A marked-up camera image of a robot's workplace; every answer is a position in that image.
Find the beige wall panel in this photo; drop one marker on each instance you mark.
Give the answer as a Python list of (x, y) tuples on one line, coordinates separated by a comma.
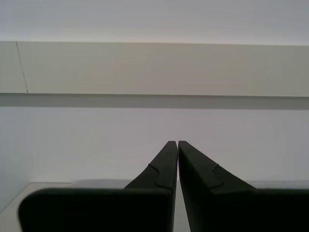
[(154, 70)]

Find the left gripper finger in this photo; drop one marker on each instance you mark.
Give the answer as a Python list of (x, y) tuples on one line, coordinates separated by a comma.
[(241, 210), (101, 210)]

